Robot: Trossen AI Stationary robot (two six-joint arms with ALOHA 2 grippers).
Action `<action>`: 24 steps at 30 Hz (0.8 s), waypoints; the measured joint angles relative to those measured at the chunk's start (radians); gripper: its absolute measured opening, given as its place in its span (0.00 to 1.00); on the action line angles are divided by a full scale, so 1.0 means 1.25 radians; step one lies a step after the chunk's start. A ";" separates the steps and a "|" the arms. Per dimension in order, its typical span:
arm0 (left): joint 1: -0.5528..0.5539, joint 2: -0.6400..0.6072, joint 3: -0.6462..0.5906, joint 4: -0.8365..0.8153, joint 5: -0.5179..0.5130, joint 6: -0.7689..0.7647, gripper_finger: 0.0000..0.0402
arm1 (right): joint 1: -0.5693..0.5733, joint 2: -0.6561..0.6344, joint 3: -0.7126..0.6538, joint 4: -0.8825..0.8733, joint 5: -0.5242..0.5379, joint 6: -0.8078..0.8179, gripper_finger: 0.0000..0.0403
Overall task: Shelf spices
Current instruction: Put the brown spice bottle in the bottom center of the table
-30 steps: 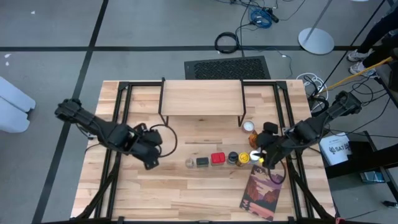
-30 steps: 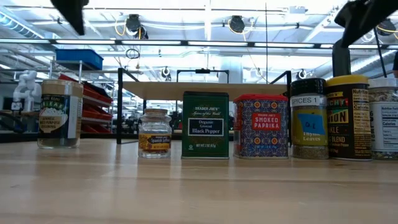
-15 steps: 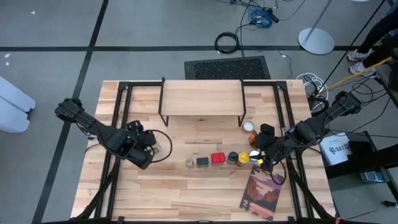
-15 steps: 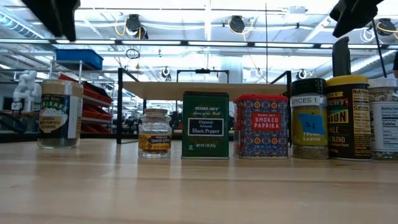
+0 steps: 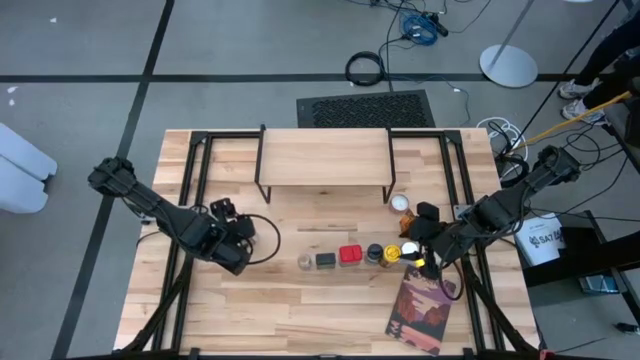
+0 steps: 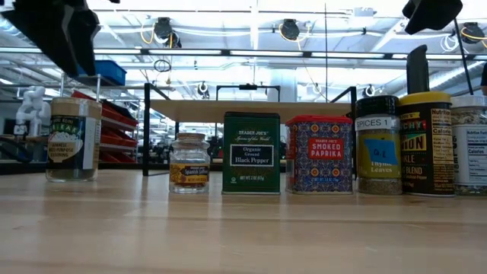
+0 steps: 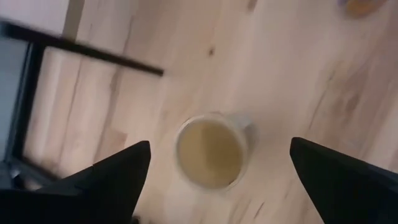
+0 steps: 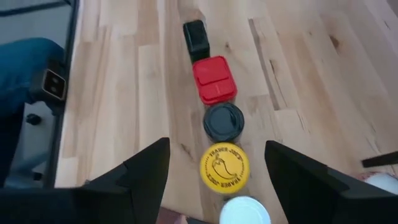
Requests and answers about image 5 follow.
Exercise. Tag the black side cart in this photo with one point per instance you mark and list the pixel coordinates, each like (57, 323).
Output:
(585, 250)

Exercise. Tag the black perforated panel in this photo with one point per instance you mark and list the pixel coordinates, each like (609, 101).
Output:
(365, 110)

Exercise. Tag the chili onion jar yellow lid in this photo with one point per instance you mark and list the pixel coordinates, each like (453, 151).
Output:
(391, 254)

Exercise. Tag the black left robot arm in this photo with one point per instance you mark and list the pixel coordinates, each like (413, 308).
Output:
(165, 220)

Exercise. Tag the orange brown spice packet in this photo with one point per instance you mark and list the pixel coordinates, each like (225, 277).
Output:
(406, 222)

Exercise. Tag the thin black pole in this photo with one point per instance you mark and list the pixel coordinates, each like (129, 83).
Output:
(567, 75)

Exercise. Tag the black power adapter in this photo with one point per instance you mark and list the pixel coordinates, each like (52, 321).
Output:
(435, 24)

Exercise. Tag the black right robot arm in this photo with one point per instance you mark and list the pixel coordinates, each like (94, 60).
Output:
(510, 205)

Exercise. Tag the dark green spice tin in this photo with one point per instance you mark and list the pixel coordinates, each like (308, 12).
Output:
(325, 260)

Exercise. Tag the yellow tape marker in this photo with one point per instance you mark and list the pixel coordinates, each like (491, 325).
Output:
(419, 262)

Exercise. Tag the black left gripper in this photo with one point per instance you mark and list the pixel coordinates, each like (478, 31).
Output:
(235, 222)

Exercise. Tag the canyon illustration book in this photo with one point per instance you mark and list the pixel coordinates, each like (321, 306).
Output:
(420, 312)

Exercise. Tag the white printed box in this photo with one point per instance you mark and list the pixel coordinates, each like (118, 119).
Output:
(537, 240)

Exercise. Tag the grey round-base lamp stand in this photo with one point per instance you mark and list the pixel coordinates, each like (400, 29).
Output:
(507, 66)

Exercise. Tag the wooden shelf riser black legs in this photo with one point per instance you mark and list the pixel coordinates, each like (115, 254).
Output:
(325, 160)

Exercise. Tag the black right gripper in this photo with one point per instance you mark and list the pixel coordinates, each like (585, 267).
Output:
(432, 235)

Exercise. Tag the white floor furniture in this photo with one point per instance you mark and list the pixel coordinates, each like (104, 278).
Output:
(22, 170)

